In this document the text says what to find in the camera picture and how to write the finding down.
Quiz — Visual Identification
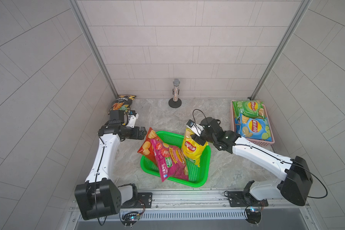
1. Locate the small red chips bag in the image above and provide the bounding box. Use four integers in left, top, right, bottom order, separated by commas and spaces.
138, 127, 161, 166

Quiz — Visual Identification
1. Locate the yellow chips bag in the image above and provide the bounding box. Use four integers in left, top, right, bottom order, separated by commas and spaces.
181, 128, 208, 167

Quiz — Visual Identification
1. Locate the black chips bag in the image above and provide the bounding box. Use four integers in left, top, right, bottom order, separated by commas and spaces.
110, 95, 136, 112

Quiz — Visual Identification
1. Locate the pink plastic basket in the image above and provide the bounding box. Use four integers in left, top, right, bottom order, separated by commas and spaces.
231, 101, 275, 146

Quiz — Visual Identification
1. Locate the light blue chips bag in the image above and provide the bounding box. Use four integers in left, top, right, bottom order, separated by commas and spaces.
239, 114, 273, 141

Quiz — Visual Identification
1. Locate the magenta tomato chips bag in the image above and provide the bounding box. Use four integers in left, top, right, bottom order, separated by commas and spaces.
150, 139, 189, 182

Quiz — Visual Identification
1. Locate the green plastic basket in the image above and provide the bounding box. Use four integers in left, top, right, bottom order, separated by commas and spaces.
140, 131, 211, 187

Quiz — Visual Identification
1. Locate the green cucumber chips bag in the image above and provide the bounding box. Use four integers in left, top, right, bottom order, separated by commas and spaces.
232, 100, 266, 119

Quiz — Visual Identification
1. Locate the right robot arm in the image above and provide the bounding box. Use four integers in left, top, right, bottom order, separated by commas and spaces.
186, 117, 313, 206

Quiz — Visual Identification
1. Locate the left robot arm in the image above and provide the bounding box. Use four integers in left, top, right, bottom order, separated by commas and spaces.
74, 110, 147, 220

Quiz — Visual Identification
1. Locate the microphone-like stand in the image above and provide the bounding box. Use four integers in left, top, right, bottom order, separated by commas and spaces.
168, 79, 182, 108

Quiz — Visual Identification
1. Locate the left circuit board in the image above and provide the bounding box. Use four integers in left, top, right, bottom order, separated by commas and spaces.
120, 211, 141, 228

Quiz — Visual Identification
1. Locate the circuit board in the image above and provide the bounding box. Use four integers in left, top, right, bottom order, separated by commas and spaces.
120, 211, 141, 228
244, 209, 262, 225

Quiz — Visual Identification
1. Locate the right circuit board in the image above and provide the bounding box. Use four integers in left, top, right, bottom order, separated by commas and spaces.
244, 209, 262, 225

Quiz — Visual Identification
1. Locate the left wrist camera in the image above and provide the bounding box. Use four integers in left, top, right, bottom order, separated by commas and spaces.
126, 110, 139, 128

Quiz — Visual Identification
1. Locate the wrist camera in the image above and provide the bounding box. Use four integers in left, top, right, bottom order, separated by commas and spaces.
186, 119, 204, 137
126, 110, 139, 128

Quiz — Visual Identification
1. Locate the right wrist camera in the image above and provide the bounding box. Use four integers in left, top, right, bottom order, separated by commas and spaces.
186, 119, 204, 137

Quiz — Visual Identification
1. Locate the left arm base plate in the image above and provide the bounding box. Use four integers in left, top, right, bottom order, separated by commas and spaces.
121, 192, 153, 209

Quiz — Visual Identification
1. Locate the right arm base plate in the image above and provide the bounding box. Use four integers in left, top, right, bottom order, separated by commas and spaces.
224, 191, 268, 208

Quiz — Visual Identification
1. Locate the aluminium front rail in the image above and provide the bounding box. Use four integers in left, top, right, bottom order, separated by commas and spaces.
75, 189, 310, 222

